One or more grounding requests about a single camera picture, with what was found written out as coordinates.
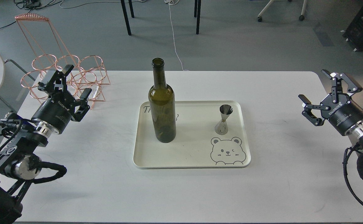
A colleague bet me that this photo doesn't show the black table legs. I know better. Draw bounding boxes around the black table legs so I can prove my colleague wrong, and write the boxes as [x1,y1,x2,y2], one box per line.
[120,0,202,36]

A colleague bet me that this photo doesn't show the black floor cables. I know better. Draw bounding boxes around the black floor cables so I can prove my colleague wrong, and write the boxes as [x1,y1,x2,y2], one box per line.
[0,0,63,35]

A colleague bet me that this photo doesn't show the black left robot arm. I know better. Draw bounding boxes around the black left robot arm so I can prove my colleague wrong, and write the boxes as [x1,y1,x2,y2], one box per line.
[0,65,91,224]

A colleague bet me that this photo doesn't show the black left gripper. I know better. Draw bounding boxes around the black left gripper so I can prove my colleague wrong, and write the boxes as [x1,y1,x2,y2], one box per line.
[32,65,92,134]

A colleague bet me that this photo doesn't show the cream bear serving tray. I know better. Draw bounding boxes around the cream bear serving tray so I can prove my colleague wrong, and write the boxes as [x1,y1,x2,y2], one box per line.
[133,100,251,169]

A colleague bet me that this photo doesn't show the copper wire bottle rack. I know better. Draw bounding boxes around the copper wire bottle rack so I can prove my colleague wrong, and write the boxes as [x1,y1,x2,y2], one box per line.
[15,13,111,108]

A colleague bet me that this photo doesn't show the steel double jigger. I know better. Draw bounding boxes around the steel double jigger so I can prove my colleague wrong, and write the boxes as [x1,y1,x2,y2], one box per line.
[214,104,233,135]

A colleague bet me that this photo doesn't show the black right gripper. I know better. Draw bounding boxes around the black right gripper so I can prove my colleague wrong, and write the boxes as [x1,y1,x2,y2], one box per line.
[298,69,363,136]

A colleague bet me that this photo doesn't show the white office chair base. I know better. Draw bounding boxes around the white office chair base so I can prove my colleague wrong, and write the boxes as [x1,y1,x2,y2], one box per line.
[256,0,309,22]

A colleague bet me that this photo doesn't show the dark green wine bottle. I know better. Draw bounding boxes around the dark green wine bottle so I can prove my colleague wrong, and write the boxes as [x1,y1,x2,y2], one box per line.
[148,57,177,143]

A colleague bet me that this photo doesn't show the white floor cable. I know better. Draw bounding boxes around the white floor cable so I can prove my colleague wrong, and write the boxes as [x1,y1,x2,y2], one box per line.
[164,0,189,72]

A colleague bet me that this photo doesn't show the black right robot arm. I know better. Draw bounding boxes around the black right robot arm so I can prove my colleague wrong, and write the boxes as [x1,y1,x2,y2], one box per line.
[298,69,363,206]

